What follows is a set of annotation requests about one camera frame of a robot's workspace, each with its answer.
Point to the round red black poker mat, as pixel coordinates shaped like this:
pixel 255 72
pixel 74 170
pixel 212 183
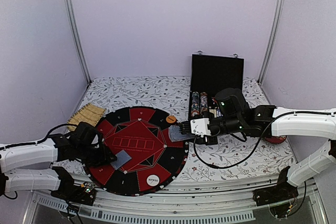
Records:
pixel 143 133

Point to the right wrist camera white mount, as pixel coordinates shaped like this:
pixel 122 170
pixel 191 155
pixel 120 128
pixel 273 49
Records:
pixel 200 127

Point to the black poker chip case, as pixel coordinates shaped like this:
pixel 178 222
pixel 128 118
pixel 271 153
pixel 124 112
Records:
pixel 211 74

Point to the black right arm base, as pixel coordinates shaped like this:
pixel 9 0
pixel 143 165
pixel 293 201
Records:
pixel 274 194

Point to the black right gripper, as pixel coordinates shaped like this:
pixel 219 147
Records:
pixel 211 141

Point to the orange big blind button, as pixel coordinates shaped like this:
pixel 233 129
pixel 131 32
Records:
pixel 171 119

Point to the left aluminium corner post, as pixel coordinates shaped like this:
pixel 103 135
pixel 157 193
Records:
pixel 76 38

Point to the poker chip row far left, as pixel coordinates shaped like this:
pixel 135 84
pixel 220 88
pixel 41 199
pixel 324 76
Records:
pixel 195 106

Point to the woven bamboo fan mat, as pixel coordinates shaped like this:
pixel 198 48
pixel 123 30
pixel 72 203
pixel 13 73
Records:
pixel 89 113

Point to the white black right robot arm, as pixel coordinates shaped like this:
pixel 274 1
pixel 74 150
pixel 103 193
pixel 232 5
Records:
pixel 267 121

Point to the boxed card deck in case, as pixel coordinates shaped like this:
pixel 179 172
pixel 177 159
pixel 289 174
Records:
pixel 216 112

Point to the right aluminium corner post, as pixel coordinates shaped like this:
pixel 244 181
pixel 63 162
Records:
pixel 271 41

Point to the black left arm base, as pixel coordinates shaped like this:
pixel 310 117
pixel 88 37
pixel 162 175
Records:
pixel 68 191

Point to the aluminium corner post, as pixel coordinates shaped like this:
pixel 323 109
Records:
pixel 271 41
pixel 76 38

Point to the poker chip row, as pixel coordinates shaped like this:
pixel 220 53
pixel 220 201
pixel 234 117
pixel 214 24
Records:
pixel 195 106
pixel 203 103

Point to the white dealer button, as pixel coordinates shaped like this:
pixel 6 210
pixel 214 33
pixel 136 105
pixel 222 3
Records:
pixel 153 180

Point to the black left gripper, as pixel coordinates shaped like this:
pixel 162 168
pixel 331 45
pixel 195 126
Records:
pixel 105 157

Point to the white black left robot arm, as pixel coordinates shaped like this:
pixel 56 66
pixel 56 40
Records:
pixel 17 157

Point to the blue checkered card deck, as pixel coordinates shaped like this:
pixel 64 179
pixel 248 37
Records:
pixel 175 134

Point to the red floral round tin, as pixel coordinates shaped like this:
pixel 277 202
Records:
pixel 275 139

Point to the single blue playing card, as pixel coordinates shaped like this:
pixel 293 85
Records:
pixel 122 158

